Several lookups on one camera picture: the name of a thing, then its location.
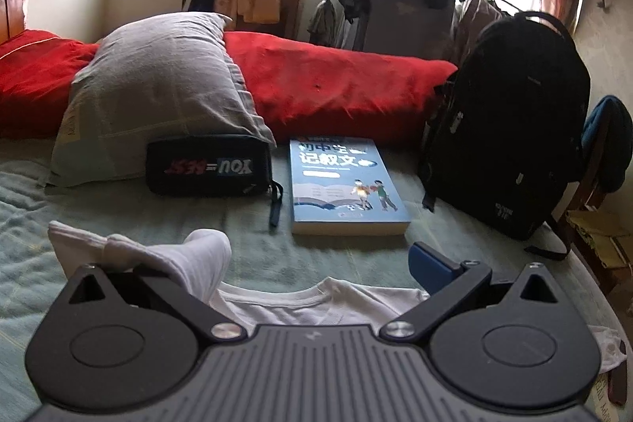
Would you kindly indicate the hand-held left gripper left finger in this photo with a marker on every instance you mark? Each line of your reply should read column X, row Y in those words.
column 168, row 293

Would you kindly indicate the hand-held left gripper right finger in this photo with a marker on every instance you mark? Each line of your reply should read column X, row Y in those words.
column 430, row 266

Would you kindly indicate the white printed sweatshirt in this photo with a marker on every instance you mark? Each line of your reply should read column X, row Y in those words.
column 198, row 254

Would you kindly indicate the blue book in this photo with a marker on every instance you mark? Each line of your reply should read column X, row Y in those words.
column 341, row 184

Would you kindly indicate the black printed pencil case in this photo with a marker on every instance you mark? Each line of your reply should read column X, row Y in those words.
column 207, row 165

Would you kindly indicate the wooden chair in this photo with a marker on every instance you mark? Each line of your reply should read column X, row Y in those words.
column 586, row 204

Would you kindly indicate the black backpack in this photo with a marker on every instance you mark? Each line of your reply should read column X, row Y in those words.
column 514, row 120

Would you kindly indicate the red quilt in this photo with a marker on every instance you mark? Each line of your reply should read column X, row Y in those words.
column 336, row 81

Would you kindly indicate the grey pillow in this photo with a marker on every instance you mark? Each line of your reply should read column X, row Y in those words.
column 158, row 86

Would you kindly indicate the grey hanging cloth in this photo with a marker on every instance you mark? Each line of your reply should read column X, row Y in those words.
column 410, row 21

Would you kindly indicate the brown cardboard box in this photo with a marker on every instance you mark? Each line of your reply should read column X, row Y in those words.
column 257, row 2

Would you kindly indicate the wooden headboard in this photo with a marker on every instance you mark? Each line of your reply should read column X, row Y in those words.
column 10, row 6

